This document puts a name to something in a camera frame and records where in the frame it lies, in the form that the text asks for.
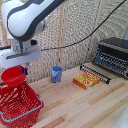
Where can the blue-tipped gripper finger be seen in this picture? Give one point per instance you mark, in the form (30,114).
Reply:
(26,69)

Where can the yellow red food box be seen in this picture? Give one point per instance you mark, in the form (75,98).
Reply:
(86,80)

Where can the beige woven screen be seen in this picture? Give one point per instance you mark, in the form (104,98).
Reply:
(80,36)

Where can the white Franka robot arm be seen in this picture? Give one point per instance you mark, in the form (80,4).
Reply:
(26,16)

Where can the blue cup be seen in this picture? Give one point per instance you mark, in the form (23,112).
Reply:
(56,73)

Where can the red bowl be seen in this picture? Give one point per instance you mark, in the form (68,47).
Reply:
(12,76)

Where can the black oven rack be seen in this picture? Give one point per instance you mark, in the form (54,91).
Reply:
(96,73)

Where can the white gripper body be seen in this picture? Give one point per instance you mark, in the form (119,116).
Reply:
(19,55)

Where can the black toaster oven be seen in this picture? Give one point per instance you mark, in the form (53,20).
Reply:
(113,56)

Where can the red shopping basket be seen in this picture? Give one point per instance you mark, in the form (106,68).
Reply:
(18,106)

